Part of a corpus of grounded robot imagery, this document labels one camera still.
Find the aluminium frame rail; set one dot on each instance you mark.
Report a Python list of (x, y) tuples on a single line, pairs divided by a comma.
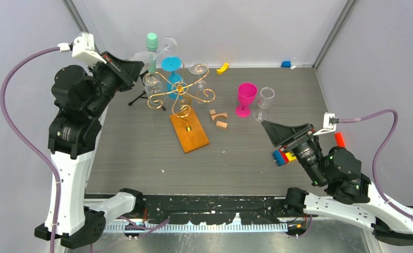
[(77, 18)]

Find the yellow curved block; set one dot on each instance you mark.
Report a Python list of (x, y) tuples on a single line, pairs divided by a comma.
[(222, 69)]

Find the clear wine glass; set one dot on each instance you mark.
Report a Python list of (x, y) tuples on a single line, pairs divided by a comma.
[(265, 98), (157, 50), (152, 84), (199, 69)]

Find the pink plastic wine glass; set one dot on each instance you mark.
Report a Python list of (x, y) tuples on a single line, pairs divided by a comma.
[(246, 94)]

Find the small blue block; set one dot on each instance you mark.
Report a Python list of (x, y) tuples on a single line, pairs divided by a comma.
[(286, 64)]

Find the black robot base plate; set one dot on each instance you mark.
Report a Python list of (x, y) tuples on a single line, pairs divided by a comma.
[(213, 210)]

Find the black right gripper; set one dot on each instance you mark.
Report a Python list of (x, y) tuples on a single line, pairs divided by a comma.
[(281, 135)]

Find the colourful toy block calculator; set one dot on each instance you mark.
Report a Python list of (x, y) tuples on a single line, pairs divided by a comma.
[(283, 158)]

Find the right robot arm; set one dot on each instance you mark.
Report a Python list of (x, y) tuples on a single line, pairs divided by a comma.
[(354, 198)]

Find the wooden arch block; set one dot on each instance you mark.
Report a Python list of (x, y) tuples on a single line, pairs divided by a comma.
[(219, 116)]

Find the green microphone on tripod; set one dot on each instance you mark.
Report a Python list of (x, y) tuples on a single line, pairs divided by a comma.
[(143, 94)]

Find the wooden rectangular block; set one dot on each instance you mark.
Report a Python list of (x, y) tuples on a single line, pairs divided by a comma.
[(222, 125)]

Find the gold wire wine glass rack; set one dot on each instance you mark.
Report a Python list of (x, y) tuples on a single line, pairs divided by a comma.
[(182, 104)]

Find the red block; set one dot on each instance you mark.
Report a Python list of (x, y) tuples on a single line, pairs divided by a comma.
[(339, 138)]

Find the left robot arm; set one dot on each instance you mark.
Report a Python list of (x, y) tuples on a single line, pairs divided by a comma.
[(81, 96)]

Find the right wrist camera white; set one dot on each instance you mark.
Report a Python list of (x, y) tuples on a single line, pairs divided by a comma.
[(330, 122)]

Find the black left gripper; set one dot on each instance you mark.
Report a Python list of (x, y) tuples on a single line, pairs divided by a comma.
[(122, 69)]

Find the clear wine glass front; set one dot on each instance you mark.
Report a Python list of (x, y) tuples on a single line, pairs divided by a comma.
[(265, 98)]

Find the orange wooden rack base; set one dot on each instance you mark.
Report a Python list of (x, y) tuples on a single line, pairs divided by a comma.
[(190, 133)]

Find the blue plastic wine glass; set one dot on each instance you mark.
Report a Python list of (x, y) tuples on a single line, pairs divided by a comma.
[(171, 65)]

